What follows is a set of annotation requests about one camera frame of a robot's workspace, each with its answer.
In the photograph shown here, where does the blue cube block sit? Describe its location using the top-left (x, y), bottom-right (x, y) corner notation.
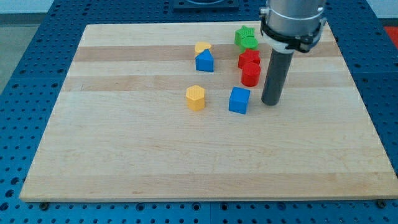
top-left (228, 86), bottom-right (251, 114)

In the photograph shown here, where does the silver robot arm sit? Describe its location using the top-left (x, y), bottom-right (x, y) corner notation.
top-left (259, 0), bottom-right (326, 54)

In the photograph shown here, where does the yellow hexagon block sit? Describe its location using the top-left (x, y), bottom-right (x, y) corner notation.
top-left (185, 85), bottom-right (205, 111)

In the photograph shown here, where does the wooden board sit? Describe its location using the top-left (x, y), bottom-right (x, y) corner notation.
top-left (19, 22), bottom-right (397, 202)

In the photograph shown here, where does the blue triangle block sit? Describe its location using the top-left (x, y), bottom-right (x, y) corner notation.
top-left (195, 49), bottom-right (214, 72)

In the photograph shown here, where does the red cylinder block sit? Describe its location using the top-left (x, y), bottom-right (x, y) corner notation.
top-left (241, 62), bottom-right (261, 87)

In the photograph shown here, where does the yellow heart block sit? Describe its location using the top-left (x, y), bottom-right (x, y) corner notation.
top-left (194, 41), bottom-right (213, 57)

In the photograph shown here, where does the red star block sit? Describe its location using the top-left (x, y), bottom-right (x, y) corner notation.
top-left (238, 49), bottom-right (261, 68)

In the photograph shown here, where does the green cylinder block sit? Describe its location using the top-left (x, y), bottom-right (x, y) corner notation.
top-left (239, 37), bottom-right (258, 53)

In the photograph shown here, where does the green star block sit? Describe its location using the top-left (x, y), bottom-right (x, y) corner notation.
top-left (234, 26), bottom-right (255, 45)

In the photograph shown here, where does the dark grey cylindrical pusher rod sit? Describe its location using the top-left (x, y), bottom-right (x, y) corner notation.
top-left (261, 49), bottom-right (294, 106)

